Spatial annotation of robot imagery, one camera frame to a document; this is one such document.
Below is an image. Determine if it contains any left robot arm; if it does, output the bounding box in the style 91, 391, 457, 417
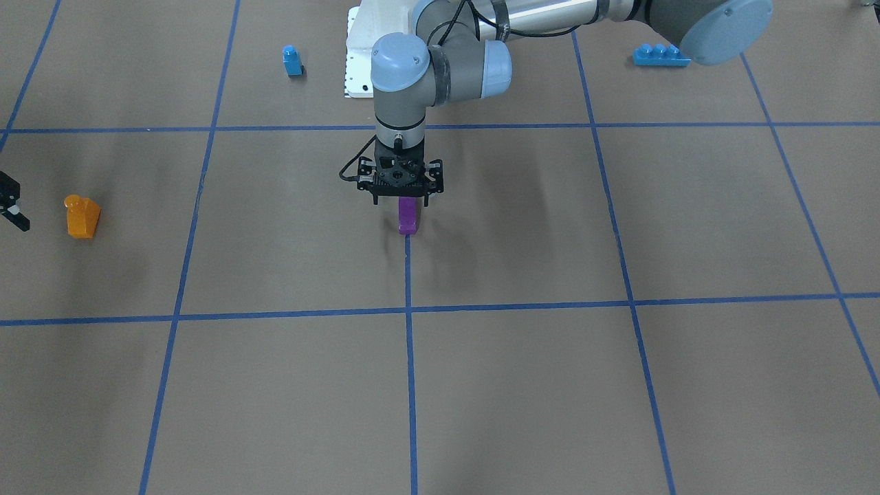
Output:
370, 1, 773, 162

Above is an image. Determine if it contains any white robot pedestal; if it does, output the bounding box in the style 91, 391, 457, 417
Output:
344, 1, 416, 98

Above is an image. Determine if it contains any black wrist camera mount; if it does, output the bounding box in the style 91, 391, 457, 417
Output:
355, 157, 444, 207

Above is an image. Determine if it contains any small blue block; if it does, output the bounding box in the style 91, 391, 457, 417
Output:
282, 45, 304, 76

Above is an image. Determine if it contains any long blue block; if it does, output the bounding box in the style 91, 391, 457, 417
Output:
632, 43, 692, 67

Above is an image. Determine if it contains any purple trapezoid block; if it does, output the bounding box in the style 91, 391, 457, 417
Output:
398, 197, 419, 236

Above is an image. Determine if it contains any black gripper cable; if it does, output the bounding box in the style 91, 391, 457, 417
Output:
339, 134, 386, 183

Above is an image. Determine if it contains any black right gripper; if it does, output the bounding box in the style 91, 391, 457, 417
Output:
0, 172, 31, 232

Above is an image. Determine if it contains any orange trapezoid block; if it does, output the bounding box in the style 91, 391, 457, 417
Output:
64, 195, 102, 239

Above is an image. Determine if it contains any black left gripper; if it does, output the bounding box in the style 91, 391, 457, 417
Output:
375, 139, 425, 169

